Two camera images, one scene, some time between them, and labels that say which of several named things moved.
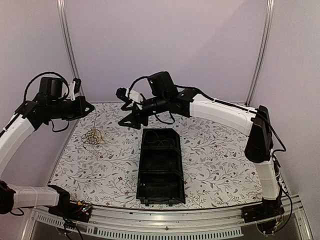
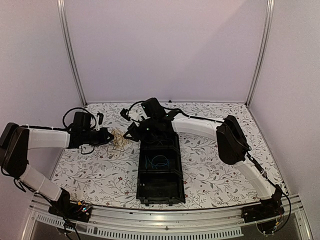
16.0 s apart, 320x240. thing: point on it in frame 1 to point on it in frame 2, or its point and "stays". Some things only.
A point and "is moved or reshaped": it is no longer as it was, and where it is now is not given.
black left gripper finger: [88, 108] to [106, 136]
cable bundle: [94, 136] is moved or reshaped
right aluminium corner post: [269, 17] stays
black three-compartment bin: [160, 179] stays
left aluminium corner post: [64, 24] stays
